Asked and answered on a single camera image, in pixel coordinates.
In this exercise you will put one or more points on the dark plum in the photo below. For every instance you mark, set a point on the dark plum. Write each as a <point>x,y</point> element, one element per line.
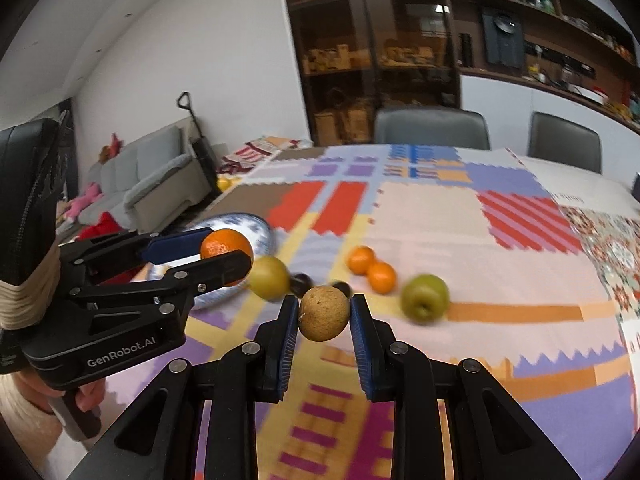
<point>301,284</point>
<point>342,286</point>

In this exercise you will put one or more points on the yellow-green apple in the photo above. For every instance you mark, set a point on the yellow-green apple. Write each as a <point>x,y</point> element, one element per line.
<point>268,277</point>

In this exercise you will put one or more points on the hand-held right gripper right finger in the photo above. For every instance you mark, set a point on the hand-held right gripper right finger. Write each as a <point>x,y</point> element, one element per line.
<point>361,346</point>

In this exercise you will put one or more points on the grey sofa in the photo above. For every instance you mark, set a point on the grey sofa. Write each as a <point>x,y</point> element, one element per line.
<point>150,175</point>

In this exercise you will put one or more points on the dark wooden wall shelf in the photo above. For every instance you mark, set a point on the dark wooden wall shelf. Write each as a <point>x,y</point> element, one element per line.
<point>560,20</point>

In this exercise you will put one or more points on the red plush toy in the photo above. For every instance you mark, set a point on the red plush toy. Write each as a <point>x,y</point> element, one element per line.
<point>111,147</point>

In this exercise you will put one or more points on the grey dining chair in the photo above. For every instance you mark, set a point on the grey dining chair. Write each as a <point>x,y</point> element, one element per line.
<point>430,127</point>
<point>562,140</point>

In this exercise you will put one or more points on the black upright vacuum cleaner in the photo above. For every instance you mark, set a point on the black upright vacuum cleaner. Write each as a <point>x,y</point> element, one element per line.
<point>202,152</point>

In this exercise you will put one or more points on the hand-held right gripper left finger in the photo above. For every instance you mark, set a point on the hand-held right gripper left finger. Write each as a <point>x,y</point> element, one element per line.
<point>287,341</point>

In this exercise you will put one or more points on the green apple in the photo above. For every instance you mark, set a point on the green apple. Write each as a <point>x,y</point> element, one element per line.
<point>425,297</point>

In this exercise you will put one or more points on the dark glass-door cabinet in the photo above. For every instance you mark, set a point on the dark glass-door cabinet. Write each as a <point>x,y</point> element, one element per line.
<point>370,60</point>

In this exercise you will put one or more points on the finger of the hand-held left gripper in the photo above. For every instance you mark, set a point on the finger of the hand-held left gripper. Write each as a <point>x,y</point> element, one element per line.
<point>172,246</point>
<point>215,269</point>

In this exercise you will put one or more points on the red striped folded cloth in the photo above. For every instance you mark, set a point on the red striped folded cloth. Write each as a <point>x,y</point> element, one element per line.
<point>260,150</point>

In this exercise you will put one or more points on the blue and white plate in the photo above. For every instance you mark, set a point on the blue and white plate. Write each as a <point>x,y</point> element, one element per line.
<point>242,224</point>

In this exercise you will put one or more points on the yellow cushion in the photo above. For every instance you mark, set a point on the yellow cushion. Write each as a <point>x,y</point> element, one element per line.
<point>225,183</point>

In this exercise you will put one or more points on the pink plush toy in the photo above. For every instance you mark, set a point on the pink plush toy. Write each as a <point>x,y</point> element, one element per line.
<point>82,202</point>

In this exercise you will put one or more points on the person's left hand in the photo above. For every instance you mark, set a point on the person's left hand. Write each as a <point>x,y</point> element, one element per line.
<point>90,400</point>

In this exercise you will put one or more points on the brown round fruit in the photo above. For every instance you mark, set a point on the brown round fruit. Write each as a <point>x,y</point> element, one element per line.
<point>324,312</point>

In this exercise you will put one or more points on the orange mandarin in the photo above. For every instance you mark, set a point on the orange mandarin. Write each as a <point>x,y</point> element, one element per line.
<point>382,278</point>
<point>227,246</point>
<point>361,259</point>

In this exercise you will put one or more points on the person's left forearm white sleeve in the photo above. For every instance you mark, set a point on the person's left forearm white sleeve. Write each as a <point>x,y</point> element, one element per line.
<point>30,435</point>

